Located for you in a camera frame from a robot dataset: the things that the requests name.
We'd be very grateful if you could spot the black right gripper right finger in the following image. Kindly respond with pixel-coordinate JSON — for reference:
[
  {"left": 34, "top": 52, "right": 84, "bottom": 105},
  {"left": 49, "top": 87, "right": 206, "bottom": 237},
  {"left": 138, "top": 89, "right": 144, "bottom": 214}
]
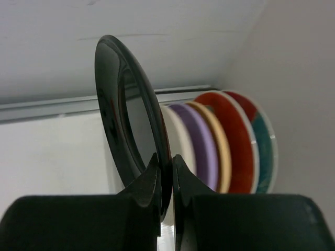
[{"left": 172, "top": 155, "right": 334, "bottom": 250}]

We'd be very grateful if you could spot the aluminium table frame rail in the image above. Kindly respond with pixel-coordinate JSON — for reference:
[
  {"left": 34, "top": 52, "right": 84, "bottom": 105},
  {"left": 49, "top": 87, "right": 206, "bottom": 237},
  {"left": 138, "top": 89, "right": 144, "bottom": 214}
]
[{"left": 1, "top": 85, "right": 218, "bottom": 124}]

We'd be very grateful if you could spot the cream bear plate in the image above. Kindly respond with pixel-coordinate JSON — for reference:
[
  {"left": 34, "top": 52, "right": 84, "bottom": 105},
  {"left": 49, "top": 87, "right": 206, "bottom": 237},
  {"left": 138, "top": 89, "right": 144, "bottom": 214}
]
[{"left": 159, "top": 104, "right": 197, "bottom": 225}]

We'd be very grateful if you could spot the tan bear plate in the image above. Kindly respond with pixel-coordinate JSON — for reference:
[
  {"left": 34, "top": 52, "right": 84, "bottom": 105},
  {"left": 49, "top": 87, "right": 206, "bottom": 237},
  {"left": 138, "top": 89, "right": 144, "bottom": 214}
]
[{"left": 186, "top": 101, "right": 232, "bottom": 193}]

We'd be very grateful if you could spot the red teal floral plate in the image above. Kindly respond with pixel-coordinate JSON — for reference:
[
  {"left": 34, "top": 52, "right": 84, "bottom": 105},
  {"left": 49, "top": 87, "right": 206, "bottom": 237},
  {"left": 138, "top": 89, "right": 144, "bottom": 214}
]
[
  {"left": 224, "top": 90, "right": 278, "bottom": 193},
  {"left": 195, "top": 90, "right": 260, "bottom": 193}
]

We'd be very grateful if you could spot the lavender plastic plate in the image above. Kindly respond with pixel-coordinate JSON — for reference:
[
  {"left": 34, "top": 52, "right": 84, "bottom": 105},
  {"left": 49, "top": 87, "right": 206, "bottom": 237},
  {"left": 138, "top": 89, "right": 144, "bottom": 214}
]
[{"left": 169, "top": 104, "right": 218, "bottom": 191}]

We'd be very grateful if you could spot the black glossy plate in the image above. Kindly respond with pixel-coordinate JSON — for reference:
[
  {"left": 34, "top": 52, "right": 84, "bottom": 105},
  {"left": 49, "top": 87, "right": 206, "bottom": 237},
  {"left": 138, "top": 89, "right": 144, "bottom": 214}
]
[{"left": 94, "top": 35, "right": 172, "bottom": 220}]

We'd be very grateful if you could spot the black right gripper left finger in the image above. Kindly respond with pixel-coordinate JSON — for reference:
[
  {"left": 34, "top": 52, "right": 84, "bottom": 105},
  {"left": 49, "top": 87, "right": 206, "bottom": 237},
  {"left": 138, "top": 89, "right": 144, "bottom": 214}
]
[{"left": 1, "top": 155, "right": 161, "bottom": 250}]

